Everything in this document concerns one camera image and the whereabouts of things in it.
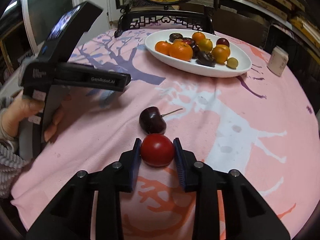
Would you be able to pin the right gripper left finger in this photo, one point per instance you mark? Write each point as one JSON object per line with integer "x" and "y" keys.
{"x": 122, "y": 175}

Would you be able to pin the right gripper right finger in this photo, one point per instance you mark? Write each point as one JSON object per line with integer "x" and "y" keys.
{"x": 193, "y": 175}

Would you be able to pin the red cherry tomato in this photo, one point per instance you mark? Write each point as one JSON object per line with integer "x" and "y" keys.
{"x": 157, "y": 150}

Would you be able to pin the dark passion fruit small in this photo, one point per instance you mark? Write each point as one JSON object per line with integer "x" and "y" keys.
{"x": 206, "y": 59}

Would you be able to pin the tan longan fruit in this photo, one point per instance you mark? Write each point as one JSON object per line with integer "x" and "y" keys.
{"x": 232, "y": 63}

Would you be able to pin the small orange fruit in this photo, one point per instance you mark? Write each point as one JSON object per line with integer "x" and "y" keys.
{"x": 220, "y": 55}

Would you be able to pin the large orange mandarin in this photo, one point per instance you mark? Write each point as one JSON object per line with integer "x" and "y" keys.
{"x": 181, "y": 51}

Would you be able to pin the orange kumquat fruit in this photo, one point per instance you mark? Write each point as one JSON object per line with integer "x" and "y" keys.
{"x": 225, "y": 47}

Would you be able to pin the person's left hand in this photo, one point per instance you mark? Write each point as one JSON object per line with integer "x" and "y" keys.
{"x": 24, "y": 108}

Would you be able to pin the dark red cherry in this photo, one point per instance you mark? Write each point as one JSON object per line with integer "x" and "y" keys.
{"x": 151, "y": 120}

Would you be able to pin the pink printed tablecloth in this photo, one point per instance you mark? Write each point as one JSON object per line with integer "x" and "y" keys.
{"x": 260, "y": 124}

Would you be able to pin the striped grey sleeve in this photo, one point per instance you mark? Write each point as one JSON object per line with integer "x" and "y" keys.
{"x": 11, "y": 163}

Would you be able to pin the mandarin on plate front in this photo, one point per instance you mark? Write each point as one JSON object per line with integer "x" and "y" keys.
{"x": 163, "y": 47}

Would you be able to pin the mandarin on plate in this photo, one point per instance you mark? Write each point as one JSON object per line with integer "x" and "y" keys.
{"x": 163, "y": 47}
{"x": 198, "y": 36}

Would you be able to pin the dark cherry on plate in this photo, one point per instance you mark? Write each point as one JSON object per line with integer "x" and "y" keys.
{"x": 196, "y": 51}

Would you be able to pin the yellow fruit on plate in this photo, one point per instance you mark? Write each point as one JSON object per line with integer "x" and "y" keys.
{"x": 205, "y": 45}

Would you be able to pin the white oval plate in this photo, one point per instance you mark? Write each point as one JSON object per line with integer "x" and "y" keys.
{"x": 219, "y": 70}

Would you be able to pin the red tomato on plate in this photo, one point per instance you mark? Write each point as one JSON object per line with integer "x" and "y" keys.
{"x": 189, "y": 41}

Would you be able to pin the dark plum on plate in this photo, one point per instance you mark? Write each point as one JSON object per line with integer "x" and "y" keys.
{"x": 222, "y": 41}

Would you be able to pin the mandarin on plate back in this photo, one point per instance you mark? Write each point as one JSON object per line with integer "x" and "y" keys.
{"x": 198, "y": 36}

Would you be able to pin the pink drink can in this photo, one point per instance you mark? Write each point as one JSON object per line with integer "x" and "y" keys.
{"x": 278, "y": 61}

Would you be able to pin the dark carved screen stand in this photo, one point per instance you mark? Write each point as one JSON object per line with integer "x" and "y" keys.
{"x": 140, "y": 17}

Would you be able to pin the bookshelf with books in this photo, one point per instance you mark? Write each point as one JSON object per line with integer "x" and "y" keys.
{"x": 294, "y": 14}

